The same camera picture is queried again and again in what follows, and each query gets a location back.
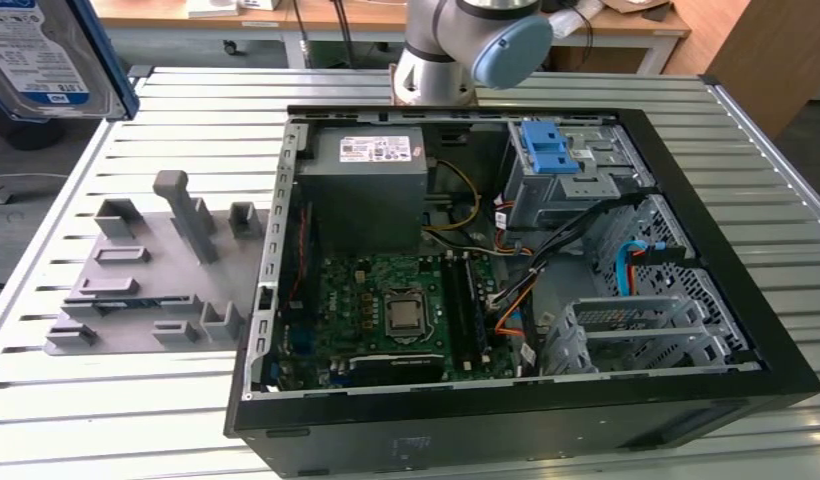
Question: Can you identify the black red power wire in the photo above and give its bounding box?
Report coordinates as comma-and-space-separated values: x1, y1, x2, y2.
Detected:
632, 243, 702, 269

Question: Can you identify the hard disk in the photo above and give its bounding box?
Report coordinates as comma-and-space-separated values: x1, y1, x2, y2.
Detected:
0, 0, 141, 122

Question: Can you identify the metal disk bay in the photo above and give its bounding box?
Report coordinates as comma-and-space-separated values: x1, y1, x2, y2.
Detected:
542, 294, 744, 376

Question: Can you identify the grey power supply unit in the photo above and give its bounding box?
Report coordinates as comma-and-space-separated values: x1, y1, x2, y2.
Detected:
295, 125, 429, 256

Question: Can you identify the green motherboard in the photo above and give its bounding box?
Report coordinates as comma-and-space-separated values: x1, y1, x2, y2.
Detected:
275, 252, 524, 391

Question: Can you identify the black RAM slot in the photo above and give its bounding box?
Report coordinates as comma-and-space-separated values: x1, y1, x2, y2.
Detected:
440, 252, 475, 369

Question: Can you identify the silver CPU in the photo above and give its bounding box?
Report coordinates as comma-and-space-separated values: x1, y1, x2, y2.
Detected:
385, 297, 427, 331

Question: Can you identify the black graphics card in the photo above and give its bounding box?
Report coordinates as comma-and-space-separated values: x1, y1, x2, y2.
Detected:
328, 352, 445, 386

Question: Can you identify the blue plastic drive latch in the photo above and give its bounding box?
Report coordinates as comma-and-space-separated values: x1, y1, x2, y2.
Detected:
520, 121, 579, 175

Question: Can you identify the metal optical drive cage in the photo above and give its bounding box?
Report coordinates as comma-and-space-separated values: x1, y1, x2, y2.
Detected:
501, 119, 655, 236

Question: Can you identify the grey plastic parts rack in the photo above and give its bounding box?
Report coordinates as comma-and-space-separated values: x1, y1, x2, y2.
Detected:
42, 169, 272, 357

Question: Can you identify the black open PC case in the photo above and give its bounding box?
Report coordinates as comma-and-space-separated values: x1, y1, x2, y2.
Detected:
223, 104, 820, 479

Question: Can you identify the wooden desk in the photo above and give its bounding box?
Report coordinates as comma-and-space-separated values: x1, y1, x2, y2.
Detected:
92, 0, 692, 76

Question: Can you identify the white box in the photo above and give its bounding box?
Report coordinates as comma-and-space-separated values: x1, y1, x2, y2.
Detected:
185, 0, 241, 19

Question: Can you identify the black mesh waste bin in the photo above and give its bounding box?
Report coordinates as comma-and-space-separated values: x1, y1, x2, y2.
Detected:
0, 117, 69, 152

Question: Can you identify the yellow wire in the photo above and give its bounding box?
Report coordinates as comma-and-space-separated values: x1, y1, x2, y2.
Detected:
421, 158, 483, 232

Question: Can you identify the black cable bundle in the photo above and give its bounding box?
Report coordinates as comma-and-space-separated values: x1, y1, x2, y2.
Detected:
495, 192, 658, 316

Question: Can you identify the orange wire bundle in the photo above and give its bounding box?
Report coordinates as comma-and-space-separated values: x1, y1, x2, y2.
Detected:
492, 279, 542, 341

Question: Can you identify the blue data wire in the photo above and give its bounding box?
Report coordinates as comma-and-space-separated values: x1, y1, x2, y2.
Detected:
612, 239, 671, 301

